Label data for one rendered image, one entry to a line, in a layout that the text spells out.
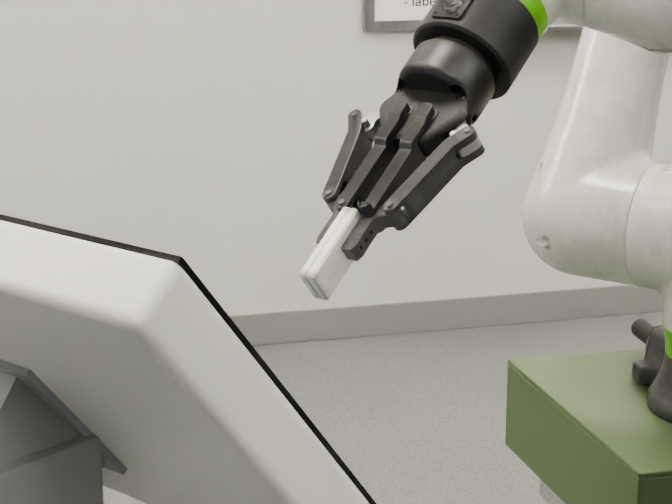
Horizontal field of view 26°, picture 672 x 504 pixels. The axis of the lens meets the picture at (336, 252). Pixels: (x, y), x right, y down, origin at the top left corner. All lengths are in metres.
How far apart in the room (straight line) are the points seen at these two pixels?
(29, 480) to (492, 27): 0.51
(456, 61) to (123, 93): 3.11
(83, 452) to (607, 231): 0.67
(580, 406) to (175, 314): 0.81
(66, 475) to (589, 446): 0.64
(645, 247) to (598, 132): 0.14
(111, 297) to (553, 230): 0.79
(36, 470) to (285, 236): 3.44
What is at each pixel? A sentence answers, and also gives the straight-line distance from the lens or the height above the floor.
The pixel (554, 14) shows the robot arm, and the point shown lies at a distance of 1.26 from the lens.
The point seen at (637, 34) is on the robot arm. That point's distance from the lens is 1.24.
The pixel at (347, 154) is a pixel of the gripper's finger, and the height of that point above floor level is 1.18.
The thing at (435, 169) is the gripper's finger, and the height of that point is 1.18.
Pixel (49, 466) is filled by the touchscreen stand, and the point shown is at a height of 1.01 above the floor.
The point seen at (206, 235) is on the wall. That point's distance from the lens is 4.37.
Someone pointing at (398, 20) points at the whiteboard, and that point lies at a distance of 4.38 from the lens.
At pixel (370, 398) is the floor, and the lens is 4.04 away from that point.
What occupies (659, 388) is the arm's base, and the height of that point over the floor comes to 0.89.
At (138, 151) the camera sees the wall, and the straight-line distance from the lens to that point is 4.29.
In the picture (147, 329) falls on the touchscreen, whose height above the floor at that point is 1.16.
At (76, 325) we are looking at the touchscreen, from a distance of 0.85.
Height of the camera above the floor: 1.40
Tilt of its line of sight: 15 degrees down
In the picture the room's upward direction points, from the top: straight up
